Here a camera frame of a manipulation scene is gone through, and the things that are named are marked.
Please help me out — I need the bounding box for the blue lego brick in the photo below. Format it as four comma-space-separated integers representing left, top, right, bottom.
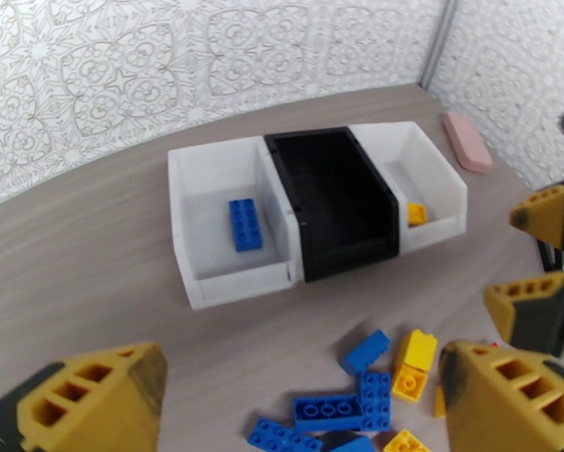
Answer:
247, 417, 324, 452
328, 435, 378, 452
340, 328, 392, 375
356, 371, 392, 433
293, 394, 364, 433
228, 198, 265, 253

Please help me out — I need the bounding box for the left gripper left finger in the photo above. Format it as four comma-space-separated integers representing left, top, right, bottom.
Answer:
0, 341, 169, 452

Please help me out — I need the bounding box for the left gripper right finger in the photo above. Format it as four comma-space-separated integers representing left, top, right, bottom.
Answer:
437, 340, 564, 452

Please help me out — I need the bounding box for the black plastic bin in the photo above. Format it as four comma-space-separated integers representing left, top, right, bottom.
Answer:
264, 127, 401, 283

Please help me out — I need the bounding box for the orange-yellow lego brick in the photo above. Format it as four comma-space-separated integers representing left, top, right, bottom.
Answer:
391, 365, 428, 403

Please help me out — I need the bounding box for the pink sponge block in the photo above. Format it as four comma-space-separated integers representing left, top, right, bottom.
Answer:
442, 111, 495, 175

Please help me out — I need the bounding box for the white plastic bin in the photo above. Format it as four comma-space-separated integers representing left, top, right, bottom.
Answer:
349, 121, 468, 255
167, 136, 304, 310

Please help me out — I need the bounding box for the aluminium corner post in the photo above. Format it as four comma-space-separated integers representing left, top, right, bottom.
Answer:
420, 0, 462, 89

